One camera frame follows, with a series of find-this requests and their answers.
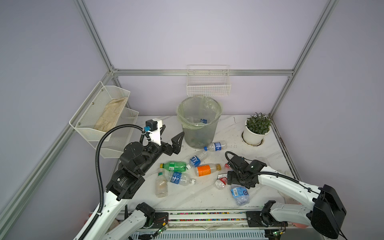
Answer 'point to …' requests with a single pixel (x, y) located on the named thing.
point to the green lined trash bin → (198, 116)
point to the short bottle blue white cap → (203, 120)
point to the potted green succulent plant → (257, 126)
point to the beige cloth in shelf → (108, 119)
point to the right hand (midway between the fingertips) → (234, 181)
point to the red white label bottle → (220, 183)
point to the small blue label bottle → (195, 161)
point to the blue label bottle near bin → (215, 146)
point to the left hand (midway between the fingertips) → (173, 130)
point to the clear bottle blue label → (181, 178)
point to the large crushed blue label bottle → (241, 195)
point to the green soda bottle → (174, 166)
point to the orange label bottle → (206, 169)
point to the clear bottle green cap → (161, 186)
